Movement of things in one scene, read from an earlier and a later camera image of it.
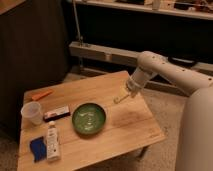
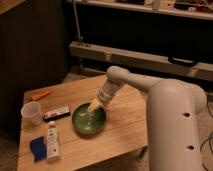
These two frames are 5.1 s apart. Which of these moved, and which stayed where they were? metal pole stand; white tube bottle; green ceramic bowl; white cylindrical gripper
Moved: white cylindrical gripper
Stayed: green ceramic bowl; white tube bottle; metal pole stand
